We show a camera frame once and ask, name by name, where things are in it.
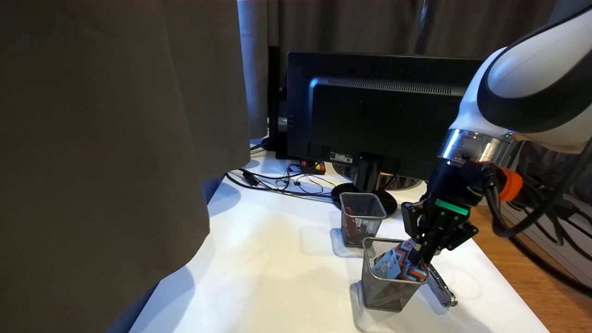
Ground orange wrist mount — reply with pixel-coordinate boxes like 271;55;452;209
496;168;524;203

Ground black computer monitor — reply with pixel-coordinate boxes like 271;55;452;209
284;51;489;183

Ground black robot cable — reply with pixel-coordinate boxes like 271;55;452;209
487;140;592;240

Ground small red black device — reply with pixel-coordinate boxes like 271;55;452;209
300;159;328;175

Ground patterned rectangular object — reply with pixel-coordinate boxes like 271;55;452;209
372;238;428;283

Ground black gripper body green band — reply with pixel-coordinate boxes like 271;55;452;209
422;160;498;227

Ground red marker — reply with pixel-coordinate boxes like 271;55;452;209
343;207;358;236

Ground black monitor stand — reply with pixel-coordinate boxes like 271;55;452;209
330;153;404;218

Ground black desk cables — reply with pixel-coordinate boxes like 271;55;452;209
224;162;335;199

